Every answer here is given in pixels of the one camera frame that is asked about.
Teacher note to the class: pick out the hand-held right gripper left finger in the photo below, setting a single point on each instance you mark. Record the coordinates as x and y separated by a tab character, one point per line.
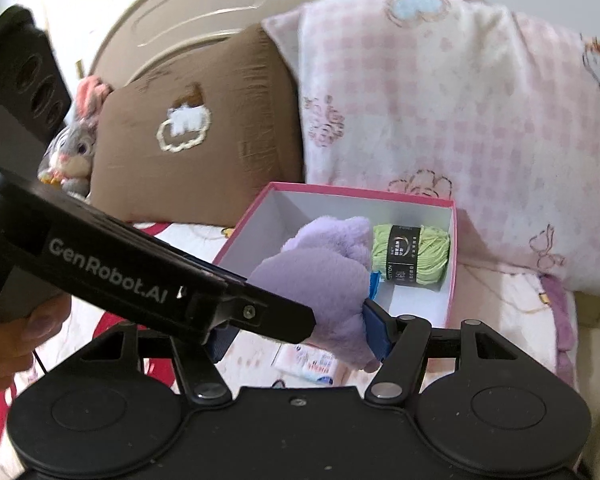
221	345

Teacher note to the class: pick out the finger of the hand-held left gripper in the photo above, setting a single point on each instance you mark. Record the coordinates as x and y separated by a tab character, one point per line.
205	266
270	317

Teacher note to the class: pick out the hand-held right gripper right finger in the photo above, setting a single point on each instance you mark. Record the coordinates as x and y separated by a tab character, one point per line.
375	332

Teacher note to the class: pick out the pink box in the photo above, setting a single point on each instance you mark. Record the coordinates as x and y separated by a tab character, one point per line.
252	245

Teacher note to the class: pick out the white pink printed pack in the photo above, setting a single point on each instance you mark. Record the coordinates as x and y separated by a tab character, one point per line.
305	362

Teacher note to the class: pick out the purple plush toy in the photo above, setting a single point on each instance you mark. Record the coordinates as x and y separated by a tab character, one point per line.
320	280

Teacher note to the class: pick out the person's left hand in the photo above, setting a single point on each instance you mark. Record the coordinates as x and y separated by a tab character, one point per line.
25	340

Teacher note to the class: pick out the brown pillow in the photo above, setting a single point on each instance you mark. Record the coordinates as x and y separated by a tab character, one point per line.
205	175

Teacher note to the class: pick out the green yarn ball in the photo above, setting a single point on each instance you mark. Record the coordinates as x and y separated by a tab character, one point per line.
430	260

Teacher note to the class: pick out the grey bunny plush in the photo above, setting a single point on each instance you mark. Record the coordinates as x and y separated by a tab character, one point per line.
72	145

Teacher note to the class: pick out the red bear printed blanket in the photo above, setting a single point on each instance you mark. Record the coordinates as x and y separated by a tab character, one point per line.
495	300

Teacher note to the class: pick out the pink checked pillow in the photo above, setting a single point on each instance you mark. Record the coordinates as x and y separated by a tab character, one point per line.
430	110

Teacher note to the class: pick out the beige bed headboard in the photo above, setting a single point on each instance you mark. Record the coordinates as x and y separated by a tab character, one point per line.
180	10

